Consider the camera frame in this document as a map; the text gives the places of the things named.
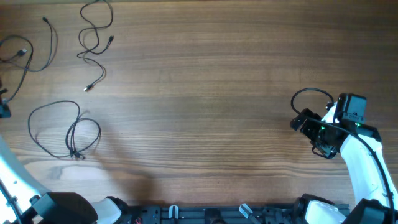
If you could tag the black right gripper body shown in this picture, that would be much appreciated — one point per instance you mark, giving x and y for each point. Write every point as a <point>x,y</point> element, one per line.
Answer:
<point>318,132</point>

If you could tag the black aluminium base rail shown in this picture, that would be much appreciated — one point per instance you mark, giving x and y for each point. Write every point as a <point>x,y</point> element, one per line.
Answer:
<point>268,214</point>

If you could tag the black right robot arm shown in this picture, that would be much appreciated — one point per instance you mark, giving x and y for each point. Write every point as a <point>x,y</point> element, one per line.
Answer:
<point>343,131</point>

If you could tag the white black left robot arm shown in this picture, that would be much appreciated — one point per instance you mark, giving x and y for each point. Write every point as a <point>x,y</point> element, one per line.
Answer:
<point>23,198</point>

